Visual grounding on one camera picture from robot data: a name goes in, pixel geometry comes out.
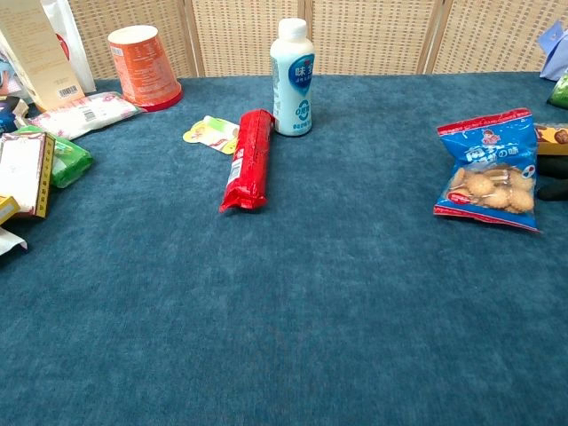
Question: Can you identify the woven rattan folding screen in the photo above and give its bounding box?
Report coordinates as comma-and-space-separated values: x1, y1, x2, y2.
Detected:
66, 0, 568, 80

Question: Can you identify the light blue paper carton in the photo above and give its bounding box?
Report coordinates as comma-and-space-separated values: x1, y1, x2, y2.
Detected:
536, 19, 568, 82

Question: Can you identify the red biscuit roll package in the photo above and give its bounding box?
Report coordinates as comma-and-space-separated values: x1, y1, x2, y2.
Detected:
218, 108, 275, 214

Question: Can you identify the small yellow snack packet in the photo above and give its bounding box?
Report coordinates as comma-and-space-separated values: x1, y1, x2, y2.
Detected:
183, 114, 241, 155

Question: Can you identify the white paper packet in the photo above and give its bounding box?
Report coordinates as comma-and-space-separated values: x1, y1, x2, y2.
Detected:
0, 226, 28, 257

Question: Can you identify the white box with yellow edge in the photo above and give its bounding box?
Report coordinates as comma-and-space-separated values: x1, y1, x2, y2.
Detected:
0, 131, 57, 219

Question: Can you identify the dark blue box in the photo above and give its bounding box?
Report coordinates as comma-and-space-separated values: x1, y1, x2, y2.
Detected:
0, 95, 30, 135

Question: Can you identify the green snack packet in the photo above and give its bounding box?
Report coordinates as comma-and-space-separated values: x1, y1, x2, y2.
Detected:
12, 125, 94, 189

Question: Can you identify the yellow chocolate snack box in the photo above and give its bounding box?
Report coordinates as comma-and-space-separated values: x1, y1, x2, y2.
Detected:
533, 122, 568, 156

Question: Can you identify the white milk drink bottle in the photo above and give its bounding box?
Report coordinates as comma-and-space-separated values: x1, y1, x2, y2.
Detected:
270, 18, 316, 138

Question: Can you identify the blue cookie snack bag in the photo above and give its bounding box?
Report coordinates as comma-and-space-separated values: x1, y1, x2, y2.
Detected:
432, 107, 541, 233

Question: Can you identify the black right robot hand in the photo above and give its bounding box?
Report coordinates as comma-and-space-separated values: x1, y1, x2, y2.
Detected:
534, 154, 568, 201

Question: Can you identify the small yellow box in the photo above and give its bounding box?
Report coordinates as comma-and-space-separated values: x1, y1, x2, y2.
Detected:
0, 194, 21, 225

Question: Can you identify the tall beige paper carton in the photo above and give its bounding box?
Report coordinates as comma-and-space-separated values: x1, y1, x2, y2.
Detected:
0, 0, 86, 113

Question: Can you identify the pink white wipes pack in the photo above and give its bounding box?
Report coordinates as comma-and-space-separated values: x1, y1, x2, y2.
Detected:
26, 91, 146, 141

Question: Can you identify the orange instant noodle cup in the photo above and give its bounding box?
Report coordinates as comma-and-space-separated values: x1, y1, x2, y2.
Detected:
107, 25, 184, 113

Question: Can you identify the blue velvet tablecloth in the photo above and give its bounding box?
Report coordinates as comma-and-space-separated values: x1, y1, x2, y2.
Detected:
0, 72, 568, 426

